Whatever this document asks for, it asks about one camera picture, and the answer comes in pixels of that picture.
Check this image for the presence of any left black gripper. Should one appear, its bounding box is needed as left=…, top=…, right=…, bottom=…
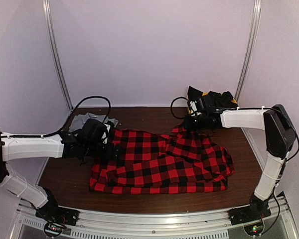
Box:
left=83, top=141, right=123, bottom=161

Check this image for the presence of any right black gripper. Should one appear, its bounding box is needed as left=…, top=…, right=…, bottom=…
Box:
left=183, top=113, right=208, bottom=130

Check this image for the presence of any red black plaid shirt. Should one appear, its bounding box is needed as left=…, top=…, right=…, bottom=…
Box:
left=89, top=124, right=234, bottom=195

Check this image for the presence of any yellow plastic bin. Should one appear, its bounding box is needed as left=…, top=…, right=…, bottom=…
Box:
left=186, top=92, right=240, bottom=113

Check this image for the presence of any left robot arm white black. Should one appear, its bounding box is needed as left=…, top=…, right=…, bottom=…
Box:
left=0, top=119, right=114, bottom=221

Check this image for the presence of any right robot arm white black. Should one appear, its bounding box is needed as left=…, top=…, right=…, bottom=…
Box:
left=184, top=96, right=298, bottom=220

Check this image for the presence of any black garment in bin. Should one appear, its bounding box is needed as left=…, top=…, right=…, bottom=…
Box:
left=187, top=86, right=240, bottom=109

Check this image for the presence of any folded grey shirt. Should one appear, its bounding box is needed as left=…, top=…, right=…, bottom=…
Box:
left=69, top=113, right=120, bottom=132

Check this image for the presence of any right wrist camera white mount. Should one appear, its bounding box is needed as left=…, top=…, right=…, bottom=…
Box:
left=187, top=101, right=197, bottom=116

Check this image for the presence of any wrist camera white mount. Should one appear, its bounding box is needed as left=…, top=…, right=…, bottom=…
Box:
left=187, top=101, right=197, bottom=116
left=101, top=124, right=112, bottom=144

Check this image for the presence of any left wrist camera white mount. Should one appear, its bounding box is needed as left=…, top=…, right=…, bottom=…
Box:
left=101, top=124, right=112, bottom=144

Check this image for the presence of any right black cable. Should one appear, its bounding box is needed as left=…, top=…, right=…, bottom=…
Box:
left=170, top=96, right=190, bottom=119

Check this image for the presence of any black cable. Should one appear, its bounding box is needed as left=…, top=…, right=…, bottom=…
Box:
left=39, top=96, right=112, bottom=140
left=170, top=96, right=190, bottom=119

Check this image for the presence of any left black cable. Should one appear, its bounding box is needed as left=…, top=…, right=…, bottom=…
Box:
left=39, top=96, right=112, bottom=140

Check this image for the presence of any front aluminium rail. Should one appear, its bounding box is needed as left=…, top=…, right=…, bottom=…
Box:
left=14, top=196, right=299, bottom=239

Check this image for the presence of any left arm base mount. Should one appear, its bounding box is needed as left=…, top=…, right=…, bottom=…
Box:
left=35, top=207, right=79, bottom=238

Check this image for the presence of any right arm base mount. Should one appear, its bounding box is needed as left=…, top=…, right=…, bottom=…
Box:
left=228, top=205, right=272, bottom=237

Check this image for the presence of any right aluminium frame post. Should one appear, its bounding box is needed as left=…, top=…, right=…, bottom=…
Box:
left=234, top=0, right=262, bottom=101

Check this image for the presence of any aluminium frame post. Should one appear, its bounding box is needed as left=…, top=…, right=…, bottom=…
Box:
left=234, top=0, right=262, bottom=101
left=42, top=0, right=73, bottom=111

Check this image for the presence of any left aluminium frame post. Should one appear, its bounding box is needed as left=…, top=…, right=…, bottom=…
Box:
left=42, top=0, right=73, bottom=111

